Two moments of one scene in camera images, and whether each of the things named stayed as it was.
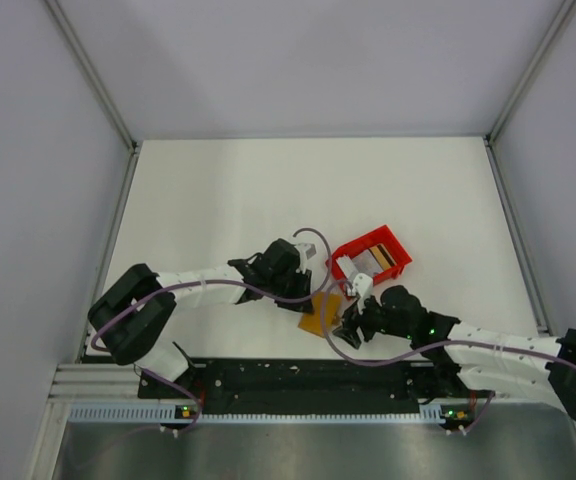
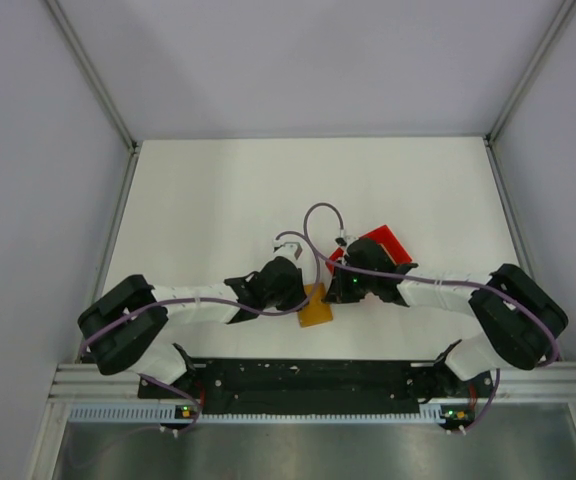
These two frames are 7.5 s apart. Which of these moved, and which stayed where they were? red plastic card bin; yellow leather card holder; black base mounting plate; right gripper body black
Moved: yellow leather card holder; right gripper body black
Stayed: black base mounting plate; red plastic card bin
